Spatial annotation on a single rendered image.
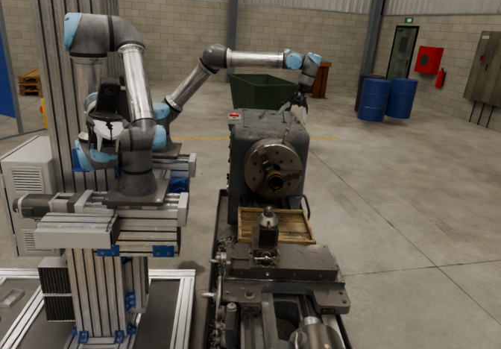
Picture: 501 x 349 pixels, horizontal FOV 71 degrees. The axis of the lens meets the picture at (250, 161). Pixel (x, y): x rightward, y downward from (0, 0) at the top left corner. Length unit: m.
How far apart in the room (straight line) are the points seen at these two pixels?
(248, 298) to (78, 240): 0.65
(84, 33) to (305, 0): 11.44
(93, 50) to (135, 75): 0.16
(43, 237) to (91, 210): 0.18
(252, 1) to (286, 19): 1.24
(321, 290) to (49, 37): 1.39
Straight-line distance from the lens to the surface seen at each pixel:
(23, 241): 1.88
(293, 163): 1.89
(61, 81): 1.59
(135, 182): 1.41
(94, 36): 1.28
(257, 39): 11.99
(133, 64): 1.22
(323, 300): 1.39
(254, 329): 1.33
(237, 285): 1.38
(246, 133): 1.99
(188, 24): 11.65
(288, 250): 1.48
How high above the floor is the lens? 1.81
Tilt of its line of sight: 21 degrees down
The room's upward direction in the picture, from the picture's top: 4 degrees clockwise
